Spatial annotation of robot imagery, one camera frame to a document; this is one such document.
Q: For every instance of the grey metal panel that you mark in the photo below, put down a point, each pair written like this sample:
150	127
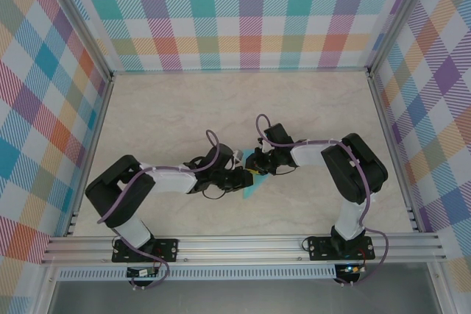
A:
239	297

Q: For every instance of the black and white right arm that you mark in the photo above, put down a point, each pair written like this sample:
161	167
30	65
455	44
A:
353	170

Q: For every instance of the thin aluminium wall rail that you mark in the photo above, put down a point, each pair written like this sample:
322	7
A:
239	70

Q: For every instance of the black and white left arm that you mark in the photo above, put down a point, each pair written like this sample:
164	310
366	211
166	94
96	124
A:
117	192

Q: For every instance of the aluminium side rail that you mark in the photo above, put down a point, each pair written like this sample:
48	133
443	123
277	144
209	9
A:
386	126
90	156

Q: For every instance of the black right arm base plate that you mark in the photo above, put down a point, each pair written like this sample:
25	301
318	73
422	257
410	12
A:
320	248

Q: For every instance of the small black circuit board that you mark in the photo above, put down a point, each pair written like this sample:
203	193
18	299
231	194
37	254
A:
141	273

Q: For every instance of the aluminium frame post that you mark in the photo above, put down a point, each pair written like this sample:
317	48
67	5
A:
398	16
84	20

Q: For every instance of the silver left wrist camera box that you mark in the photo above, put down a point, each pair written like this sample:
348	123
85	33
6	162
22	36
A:
238	154

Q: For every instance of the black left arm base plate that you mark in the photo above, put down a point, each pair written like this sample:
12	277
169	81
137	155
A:
167	249

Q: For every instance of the turquoise cloth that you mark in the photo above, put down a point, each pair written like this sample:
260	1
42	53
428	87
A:
254	187

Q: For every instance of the wide aluminium mounting rail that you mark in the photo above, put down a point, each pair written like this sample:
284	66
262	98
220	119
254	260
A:
239	249

